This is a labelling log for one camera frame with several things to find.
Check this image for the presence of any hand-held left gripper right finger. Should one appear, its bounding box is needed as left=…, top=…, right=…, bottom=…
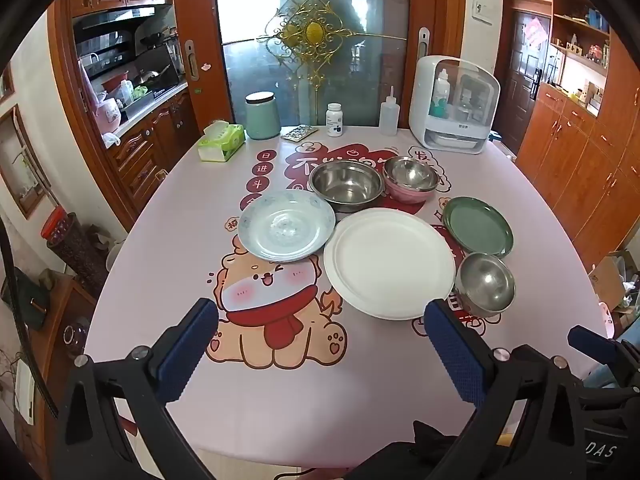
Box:
left=424, top=299, right=586, bottom=480

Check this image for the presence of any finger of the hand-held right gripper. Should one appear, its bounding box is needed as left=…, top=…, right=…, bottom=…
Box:
left=567, top=325, right=640, bottom=386

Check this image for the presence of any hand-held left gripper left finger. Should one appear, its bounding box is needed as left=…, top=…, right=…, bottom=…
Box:
left=52, top=297, right=221, bottom=480

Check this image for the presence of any small steel bowl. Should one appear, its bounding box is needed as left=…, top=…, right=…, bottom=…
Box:
left=454, top=253, right=516, bottom=317

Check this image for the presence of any large white plate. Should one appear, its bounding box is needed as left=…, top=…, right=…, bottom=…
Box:
left=323, top=208, right=456, bottom=321

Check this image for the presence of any green plate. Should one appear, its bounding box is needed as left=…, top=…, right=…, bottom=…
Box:
left=442, top=196, right=515, bottom=258

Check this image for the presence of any blue patterned plate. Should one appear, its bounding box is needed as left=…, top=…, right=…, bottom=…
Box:
left=237, top=191, right=336, bottom=263

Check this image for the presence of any pink bowl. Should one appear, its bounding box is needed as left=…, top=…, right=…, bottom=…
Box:
left=384, top=180, right=441, bottom=205

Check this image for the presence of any medium steel bowl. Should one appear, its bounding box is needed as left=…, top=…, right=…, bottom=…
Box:
left=383, top=156, right=440, bottom=196

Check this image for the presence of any large steel bowl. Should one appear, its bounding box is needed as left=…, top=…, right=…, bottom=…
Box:
left=308, top=160, right=385, bottom=213

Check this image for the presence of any pink printed tablecloth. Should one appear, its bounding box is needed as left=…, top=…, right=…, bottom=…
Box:
left=82, top=127, right=617, bottom=471

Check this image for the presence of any wooden side table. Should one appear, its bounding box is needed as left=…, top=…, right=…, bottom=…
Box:
left=15, top=280, right=98, bottom=461

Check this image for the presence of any dark textured vase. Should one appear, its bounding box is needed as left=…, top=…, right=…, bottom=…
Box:
left=46, top=212, right=108, bottom=293

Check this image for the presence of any black handbag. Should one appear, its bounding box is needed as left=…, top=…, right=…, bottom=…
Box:
left=0, top=266, right=51, bottom=332

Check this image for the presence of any wooden shelf cabinet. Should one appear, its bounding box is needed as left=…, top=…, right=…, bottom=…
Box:
left=515, top=0, right=640, bottom=271

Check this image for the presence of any wooden kitchen base cabinet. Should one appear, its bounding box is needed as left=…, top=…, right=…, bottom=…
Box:
left=105, top=90, right=201, bottom=223

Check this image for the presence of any green tissue pack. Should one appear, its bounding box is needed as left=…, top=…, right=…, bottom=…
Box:
left=196, top=121, right=246, bottom=162

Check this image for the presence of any foil blister pack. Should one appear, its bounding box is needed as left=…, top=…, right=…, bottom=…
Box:
left=280, top=125, right=319, bottom=141

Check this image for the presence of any mint green canister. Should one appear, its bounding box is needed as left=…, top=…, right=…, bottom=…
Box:
left=244, top=92, right=281, bottom=141

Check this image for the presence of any clear squeeze bottle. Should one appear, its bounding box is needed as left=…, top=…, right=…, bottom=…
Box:
left=378, top=86, right=399, bottom=137

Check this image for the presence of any white bottle sterilizer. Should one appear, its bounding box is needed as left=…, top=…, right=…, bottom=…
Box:
left=408, top=55, right=501, bottom=155

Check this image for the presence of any pink kitchen appliance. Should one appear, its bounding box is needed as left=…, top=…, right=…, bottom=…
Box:
left=97, top=99, right=122, bottom=131

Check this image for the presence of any white pill bottle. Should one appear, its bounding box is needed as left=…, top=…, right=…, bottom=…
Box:
left=326, top=103, right=345, bottom=137

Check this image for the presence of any dark entry door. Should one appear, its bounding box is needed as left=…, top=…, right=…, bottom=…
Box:
left=495, top=0, right=553, bottom=148

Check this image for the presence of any glass door with gold ornament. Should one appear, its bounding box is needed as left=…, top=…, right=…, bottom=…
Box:
left=215, top=0, right=411, bottom=128

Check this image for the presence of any black range hood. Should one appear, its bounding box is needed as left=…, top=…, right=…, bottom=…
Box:
left=72, top=6, right=173, bottom=33

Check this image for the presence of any wooden picture frame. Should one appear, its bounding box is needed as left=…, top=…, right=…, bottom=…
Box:
left=0, top=105, right=53, bottom=218

